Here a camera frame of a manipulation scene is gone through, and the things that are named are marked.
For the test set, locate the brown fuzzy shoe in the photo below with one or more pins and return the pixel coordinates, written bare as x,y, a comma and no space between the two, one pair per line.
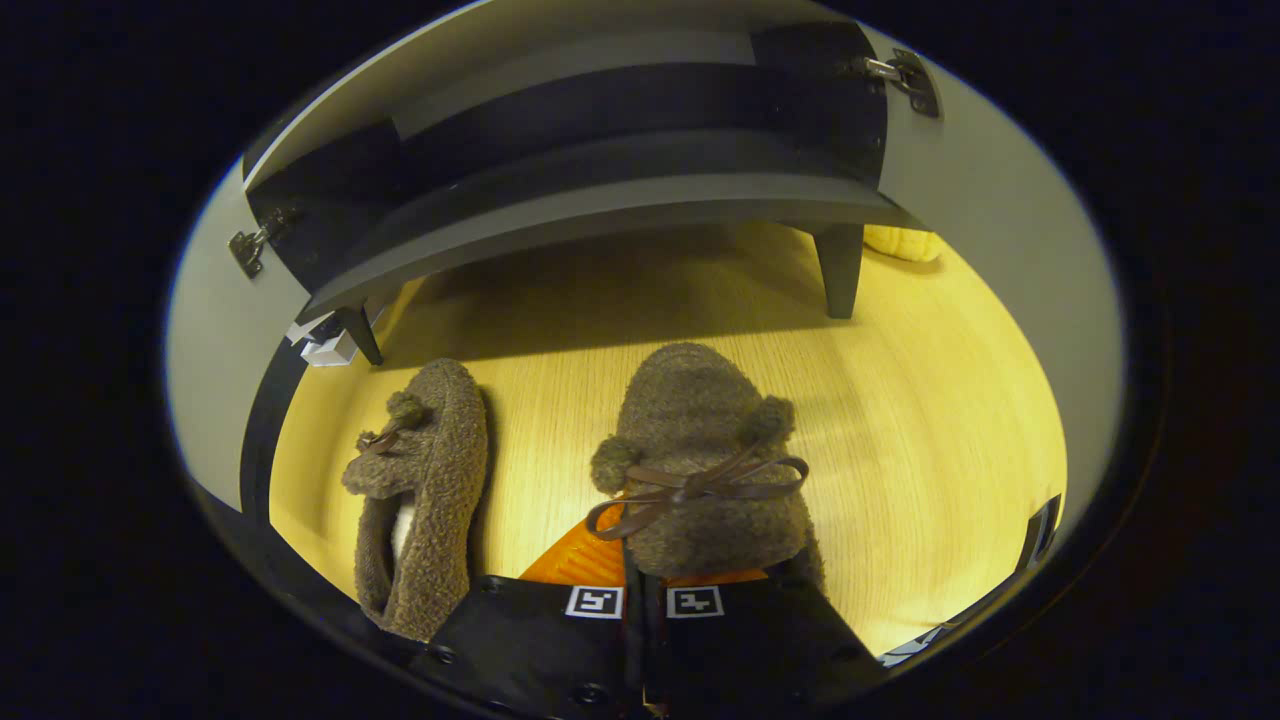
450,450
690,420

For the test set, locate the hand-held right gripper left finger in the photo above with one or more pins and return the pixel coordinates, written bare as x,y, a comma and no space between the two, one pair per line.
540,650

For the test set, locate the grey cabinet door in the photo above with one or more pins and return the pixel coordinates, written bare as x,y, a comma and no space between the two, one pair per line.
210,380
1000,220

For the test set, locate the grey shoe cabinet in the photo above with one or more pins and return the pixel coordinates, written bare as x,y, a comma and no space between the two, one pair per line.
600,210

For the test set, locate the metal door hinge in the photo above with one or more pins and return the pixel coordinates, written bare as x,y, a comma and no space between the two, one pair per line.
248,248
915,85

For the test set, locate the yellow toy fruit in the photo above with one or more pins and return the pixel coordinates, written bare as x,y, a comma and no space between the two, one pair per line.
900,243

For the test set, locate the white flat box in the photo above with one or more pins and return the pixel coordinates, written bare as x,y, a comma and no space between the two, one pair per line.
330,350

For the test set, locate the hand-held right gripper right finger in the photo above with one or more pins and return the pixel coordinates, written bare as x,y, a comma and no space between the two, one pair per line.
750,650

